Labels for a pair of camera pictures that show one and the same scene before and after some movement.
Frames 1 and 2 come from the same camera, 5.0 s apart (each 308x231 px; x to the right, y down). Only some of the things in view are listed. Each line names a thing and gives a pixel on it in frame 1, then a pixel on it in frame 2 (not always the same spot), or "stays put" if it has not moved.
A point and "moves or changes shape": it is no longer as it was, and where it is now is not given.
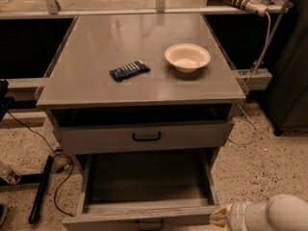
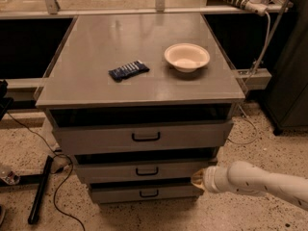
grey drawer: (166, 191) moves or changes shape
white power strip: (253, 3) stays put
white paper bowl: (187, 57) stays put
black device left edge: (5, 102) stays put
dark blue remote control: (118, 74) stays put
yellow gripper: (239, 213) -> (210, 179)
